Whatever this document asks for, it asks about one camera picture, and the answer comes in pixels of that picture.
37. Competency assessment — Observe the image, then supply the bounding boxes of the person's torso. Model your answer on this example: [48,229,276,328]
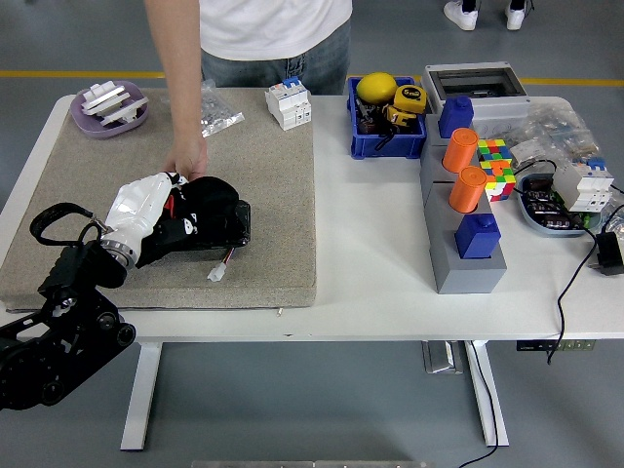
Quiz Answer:
[198,0,353,97]

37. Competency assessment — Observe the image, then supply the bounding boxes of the colourful puzzle cube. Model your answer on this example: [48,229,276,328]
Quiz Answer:
[480,160,518,203]
[477,138,515,165]

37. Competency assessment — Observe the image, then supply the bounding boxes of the clear bag of metal screws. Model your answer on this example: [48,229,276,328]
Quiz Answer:
[160,78,246,138]

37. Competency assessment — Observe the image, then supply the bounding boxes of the blue block with knob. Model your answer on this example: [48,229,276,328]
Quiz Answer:
[454,213,503,260]
[438,95,476,139]

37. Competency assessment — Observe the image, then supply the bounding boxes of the white shoe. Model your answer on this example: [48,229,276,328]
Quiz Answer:
[442,0,480,32]
[504,2,527,32]

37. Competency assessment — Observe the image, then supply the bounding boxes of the metal floor plate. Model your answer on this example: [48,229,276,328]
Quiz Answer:
[421,339,465,375]

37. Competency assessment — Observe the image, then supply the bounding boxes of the yellow round ball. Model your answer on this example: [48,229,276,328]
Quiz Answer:
[355,71,399,104]

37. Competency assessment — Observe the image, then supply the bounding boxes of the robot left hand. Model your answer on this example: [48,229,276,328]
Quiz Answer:
[102,170,201,245]

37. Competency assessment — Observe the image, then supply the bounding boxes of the clear bags of small parts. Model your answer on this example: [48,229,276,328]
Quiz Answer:
[506,104,602,170]

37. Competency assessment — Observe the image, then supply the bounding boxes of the orange cylinder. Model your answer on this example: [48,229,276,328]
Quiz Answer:
[442,128,482,174]
[448,165,488,215]

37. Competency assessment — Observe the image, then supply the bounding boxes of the wire pigtail with white connector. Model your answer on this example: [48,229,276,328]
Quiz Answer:
[207,246,239,283]

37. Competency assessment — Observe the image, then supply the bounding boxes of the white circuit breaker blue switches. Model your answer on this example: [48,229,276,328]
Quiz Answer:
[264,75,314,132]
[553,156,616,214]

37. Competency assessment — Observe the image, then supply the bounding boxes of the black power adapter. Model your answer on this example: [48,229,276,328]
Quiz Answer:
[589,232,624,278]

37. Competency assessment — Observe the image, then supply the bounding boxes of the white plastic bracket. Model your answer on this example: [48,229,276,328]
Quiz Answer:
[82,81,132,118]
[99,96,151,127]

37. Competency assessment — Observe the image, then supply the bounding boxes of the grey electrical distribution box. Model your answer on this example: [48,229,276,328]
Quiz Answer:
[421,61,531,123]

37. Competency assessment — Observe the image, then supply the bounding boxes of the blue-grey bowl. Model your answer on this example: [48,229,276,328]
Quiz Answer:
[516,173,604,239]

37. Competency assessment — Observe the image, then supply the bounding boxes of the black floor cable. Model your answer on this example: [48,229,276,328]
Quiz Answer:
[457,340,499,468]

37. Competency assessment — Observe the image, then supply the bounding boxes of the grey-brown mat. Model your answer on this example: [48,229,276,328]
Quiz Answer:
[0,86,321,313]

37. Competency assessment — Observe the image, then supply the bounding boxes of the person's right hand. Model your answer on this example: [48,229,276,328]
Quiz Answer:
[163,134,210,182]

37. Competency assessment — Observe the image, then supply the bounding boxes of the purple plastic tray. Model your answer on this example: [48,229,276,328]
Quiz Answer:
[69,79,150,139]

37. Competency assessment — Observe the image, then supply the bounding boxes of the blue plastic bin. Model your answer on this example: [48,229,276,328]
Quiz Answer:
[346,75,429,160]

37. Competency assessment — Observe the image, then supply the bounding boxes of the long grey block holder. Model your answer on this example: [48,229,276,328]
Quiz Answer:
[419,131,509,295]

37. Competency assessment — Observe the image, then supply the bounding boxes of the dark brown tool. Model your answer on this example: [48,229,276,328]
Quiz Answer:
[357,97,391,137]

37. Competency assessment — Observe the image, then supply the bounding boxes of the black table control panel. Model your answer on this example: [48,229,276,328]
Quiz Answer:
[516,339,598,353]

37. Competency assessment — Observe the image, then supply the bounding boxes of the black adapter cable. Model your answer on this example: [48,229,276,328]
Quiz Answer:
[514,158,624,366]

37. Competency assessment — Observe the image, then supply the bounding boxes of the black circuit modules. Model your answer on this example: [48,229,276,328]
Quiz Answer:
[524,177,586,230]

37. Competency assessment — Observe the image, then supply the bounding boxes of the white table leg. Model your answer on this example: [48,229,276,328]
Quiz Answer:
[120,340,164,451]
[462,339,511,449]

